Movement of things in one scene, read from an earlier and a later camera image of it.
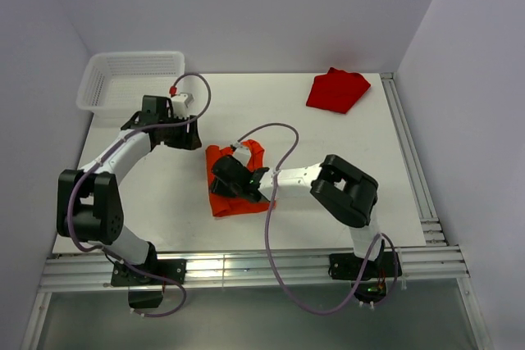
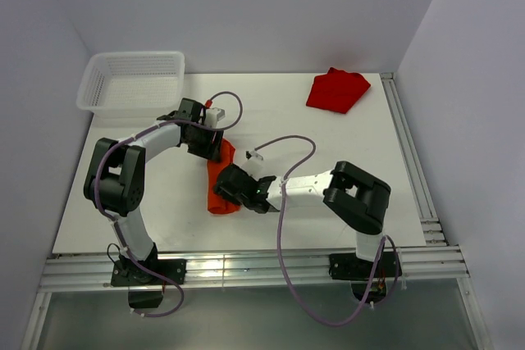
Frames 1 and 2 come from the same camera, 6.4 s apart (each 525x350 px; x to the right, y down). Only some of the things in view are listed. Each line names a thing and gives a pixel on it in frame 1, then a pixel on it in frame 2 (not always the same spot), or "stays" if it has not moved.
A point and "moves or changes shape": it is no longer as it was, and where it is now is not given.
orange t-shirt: [222, 206] moves or changes shape
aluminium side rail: [432, 230] stays
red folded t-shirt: [336, 90] stays
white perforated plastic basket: [116, 83] stays
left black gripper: [189, 140] to [211, 150]
